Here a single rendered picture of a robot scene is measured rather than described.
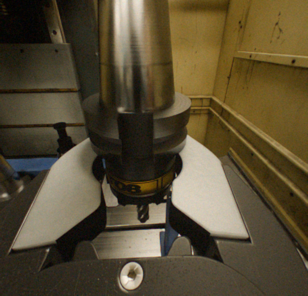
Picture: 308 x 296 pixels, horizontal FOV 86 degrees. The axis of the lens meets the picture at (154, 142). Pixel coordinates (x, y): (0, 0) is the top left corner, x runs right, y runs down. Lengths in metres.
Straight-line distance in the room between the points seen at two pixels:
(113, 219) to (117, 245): 0.09
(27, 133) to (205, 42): 1.11
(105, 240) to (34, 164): 0.34
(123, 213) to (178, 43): 0.98
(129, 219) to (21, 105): 0.69
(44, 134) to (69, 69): 0.37
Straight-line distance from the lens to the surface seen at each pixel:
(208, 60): 1.22
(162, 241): 0.57
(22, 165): 0.38
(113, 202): 0.26
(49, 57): 0.84
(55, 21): 0.82
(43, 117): 0.94
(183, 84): 1.20
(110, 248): 0.59
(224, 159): 1.04
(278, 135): 0.75
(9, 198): 0.32
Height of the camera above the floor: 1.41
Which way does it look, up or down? 31 degrees down
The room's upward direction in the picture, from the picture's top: straight up
